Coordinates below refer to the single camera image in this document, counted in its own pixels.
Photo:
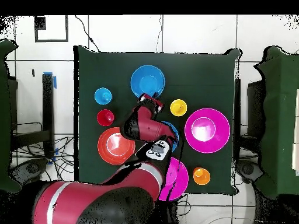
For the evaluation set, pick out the blue plastic bowl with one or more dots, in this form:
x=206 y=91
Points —
x=147 y=79
x=172 y=130

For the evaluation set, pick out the yellow plastic cup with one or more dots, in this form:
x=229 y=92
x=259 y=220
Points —
x=178 y=107

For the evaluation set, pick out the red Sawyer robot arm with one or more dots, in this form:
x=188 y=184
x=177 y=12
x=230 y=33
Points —
x=144 y=127

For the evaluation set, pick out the dark green table cloth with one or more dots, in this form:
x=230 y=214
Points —
x=186 y=74

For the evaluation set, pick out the light blue plastic cup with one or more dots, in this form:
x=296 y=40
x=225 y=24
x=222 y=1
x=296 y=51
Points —
x=103 y=96

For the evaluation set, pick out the red plastic cup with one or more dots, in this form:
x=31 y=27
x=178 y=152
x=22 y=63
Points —
x=105 y=117

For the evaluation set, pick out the red-orange plastic bowl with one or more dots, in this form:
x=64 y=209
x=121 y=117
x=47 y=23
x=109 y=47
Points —
x=112 y=149

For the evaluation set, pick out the pink plastic bowl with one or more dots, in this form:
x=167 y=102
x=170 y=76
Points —
x=181 y=177
x=217 y=140

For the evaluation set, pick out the black metal stand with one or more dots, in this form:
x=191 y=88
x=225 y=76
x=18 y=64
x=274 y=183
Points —
x=237 y=116
x=48 y=105

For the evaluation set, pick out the orange plastic cup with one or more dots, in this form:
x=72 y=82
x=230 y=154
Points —
x=201 y=176

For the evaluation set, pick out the black tape square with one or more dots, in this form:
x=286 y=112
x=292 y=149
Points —
x=51 y=40

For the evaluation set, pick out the green-covered side table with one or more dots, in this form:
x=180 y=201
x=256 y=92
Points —
x=280 y=116
x=4 y=116

